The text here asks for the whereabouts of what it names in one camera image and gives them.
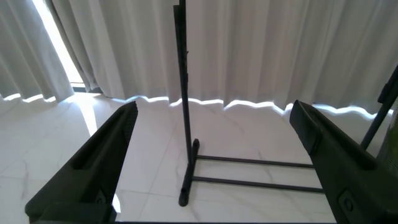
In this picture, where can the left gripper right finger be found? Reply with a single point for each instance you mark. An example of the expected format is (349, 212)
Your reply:
(351, 180)

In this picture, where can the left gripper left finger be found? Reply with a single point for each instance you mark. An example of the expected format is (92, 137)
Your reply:
(93, 174)

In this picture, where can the black clothes rack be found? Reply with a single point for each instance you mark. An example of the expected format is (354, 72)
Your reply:
(184, 93)

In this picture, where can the green garment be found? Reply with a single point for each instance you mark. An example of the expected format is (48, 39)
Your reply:
(392, 143)

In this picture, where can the window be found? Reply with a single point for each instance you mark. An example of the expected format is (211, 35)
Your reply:
(62, 53)

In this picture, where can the white curtain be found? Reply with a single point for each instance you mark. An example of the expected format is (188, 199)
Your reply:
(25, 56)
(248, 46)

